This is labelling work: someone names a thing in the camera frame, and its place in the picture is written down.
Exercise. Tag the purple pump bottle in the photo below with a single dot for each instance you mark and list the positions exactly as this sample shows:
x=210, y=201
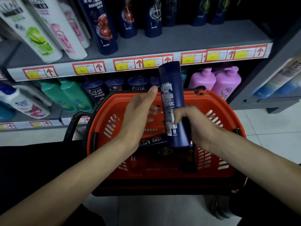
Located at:
x=227, y=82
x=202, y=78

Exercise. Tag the person's left forearm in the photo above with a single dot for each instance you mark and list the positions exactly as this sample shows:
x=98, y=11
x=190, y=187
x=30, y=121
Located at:
x=70, y=181

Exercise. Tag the white green-label shampoo bottle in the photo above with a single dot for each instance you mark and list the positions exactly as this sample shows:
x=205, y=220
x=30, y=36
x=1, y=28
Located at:
x=35, y=39

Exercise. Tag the grey metal store shelving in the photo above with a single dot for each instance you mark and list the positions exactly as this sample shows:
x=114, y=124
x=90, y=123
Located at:
x=87, y=67

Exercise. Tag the small teal bottle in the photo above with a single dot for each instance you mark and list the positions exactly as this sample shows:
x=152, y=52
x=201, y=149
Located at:
x=184, y=78

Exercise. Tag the person's black trousers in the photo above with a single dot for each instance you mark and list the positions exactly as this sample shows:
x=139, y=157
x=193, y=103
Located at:
x=23, y=167

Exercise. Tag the grey store shelf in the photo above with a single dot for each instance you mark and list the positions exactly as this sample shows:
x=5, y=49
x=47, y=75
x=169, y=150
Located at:
x=188, y=35

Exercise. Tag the white pump bottle blue cap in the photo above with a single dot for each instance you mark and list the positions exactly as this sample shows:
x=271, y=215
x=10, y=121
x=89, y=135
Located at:
x=25, y=103

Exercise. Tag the person's right grey shoe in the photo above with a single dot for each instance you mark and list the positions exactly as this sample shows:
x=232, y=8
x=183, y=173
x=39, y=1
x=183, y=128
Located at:
x=221, y=207

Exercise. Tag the person's right hand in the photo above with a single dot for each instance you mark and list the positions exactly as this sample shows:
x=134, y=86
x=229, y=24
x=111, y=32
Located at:
x=202, y=129

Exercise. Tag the person's left hand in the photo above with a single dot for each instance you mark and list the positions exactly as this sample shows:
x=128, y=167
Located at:
x=134, y=124

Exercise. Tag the grey end rack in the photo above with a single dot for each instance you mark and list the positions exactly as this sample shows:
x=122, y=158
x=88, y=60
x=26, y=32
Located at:
x=247, y=103

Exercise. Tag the navy green Clear bottle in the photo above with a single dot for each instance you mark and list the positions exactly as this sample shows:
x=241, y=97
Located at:
x=168, y=152
x=190, y=160

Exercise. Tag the white blue tube bottle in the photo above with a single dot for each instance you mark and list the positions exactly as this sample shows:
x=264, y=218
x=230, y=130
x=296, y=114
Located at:
x=277, y=82

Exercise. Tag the white pink-label shampoo bottle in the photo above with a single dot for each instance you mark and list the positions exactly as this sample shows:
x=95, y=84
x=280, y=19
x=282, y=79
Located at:
x=63, y=37
x=77, y=30

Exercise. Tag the navy round bottle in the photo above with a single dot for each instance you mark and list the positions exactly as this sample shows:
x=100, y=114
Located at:
x=137, y=83
x=95, y=90
x=115, y=84
x=154, y=82

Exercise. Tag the person's right forearm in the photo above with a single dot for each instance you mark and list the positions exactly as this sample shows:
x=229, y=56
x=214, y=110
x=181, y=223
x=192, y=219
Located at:
x=258, y=167

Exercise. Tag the orange shopping basket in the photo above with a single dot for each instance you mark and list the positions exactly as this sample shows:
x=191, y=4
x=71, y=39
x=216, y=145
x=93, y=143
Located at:
x=108, y=103

